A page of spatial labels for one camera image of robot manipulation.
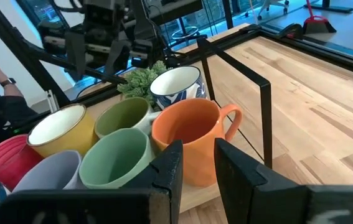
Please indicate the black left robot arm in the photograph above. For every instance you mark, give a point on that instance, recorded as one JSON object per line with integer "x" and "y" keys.
{"x": 101, "y": 12}

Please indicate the lavender mug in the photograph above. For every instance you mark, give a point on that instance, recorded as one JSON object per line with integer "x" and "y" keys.
{"x": 51, "y": 171}

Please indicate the orange mug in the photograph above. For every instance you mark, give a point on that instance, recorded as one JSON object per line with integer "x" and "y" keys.
{"x": 198, "y": 155}

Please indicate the red broom black bristles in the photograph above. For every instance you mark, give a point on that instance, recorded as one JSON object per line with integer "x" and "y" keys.
{"x": 317, "y": 23}

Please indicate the green artificial plant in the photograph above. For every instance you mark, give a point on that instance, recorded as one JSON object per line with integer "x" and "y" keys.
{"x": 139, "y": 82}

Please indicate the silver metal bracket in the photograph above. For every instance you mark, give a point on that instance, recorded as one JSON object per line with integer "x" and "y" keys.
{"x": 52, "y": 101}

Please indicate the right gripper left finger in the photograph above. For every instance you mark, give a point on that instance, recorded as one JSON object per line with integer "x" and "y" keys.
{"x": 101, "y": 205}

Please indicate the red ribbed mug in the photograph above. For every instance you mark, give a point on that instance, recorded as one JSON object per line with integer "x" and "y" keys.
{"x": 2, "y": 158}

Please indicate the yellow mug white inside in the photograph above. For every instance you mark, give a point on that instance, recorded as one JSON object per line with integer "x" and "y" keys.
{"x": 70, "y": 137}

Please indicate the person's wristwatch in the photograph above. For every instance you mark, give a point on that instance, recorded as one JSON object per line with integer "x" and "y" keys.
{"x": 8, "y": 82}

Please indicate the light green mug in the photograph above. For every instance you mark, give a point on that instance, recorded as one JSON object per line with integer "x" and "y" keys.
{"x": 114, "y": 158}

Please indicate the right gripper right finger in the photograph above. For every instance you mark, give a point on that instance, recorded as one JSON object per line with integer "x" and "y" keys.
{"x": 272, "y": 205}

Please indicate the black frame clamp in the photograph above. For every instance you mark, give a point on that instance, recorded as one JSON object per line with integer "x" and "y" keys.
{"x": 289, "y": 31}

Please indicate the olive green mug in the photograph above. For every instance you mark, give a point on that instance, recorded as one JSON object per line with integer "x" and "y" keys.
{"x": 123, "y": 115}

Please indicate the white office chair base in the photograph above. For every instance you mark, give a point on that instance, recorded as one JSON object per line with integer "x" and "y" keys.
{"x": 269, "y": 3}

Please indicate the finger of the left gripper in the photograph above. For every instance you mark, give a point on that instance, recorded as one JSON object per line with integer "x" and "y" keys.
{"x": 117, "y": 57}
{"x": 76, "y": 53}

